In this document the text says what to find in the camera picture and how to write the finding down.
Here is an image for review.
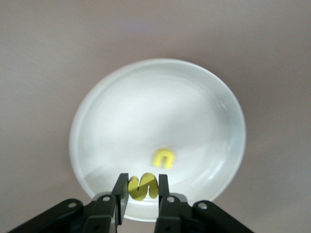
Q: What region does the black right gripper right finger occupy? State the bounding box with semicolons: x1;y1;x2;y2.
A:
154;174;255;233

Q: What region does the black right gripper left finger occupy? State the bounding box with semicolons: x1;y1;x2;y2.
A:
7;173;129;233

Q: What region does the yellow letter s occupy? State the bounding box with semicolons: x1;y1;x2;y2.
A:
127;172;160;201

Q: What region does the yellow letter u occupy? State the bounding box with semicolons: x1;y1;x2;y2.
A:
152;148;176;170

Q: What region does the beige brown plate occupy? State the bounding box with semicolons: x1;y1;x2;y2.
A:
69;57;246;223

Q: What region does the brown table cover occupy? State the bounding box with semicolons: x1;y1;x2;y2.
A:
0;0;311;233

